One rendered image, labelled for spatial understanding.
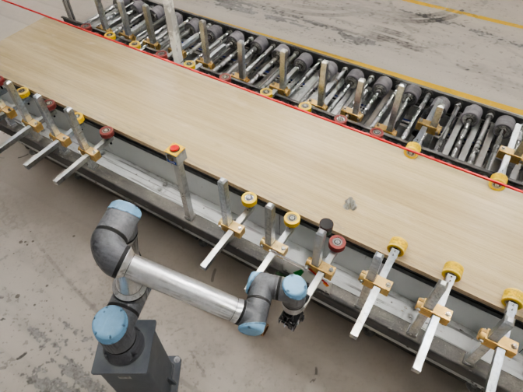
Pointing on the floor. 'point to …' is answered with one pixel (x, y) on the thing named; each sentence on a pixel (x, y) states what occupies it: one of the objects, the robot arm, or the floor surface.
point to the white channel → (173, 31)
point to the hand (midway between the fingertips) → (293, 322)
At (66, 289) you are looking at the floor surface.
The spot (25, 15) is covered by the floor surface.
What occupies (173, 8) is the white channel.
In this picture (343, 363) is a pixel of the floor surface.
